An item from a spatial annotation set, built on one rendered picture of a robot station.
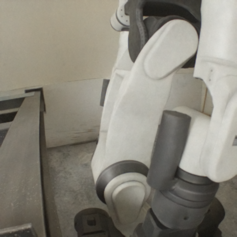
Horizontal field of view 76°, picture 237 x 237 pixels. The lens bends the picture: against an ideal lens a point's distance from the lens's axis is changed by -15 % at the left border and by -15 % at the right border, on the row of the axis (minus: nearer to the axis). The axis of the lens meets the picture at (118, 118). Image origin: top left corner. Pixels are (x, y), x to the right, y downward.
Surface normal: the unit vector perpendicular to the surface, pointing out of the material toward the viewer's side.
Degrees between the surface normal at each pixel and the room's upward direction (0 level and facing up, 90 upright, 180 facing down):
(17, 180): 0
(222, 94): 79
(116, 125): 90
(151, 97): 115
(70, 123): 90
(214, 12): 90
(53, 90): 90
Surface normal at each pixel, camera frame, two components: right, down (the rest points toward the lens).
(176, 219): -0.44, 0.18
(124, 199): 0.23, 0.29
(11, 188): -0.04, -0.95
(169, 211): -0.67, 0.10
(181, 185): -0.34, -0.60
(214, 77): -0.96, -0.07
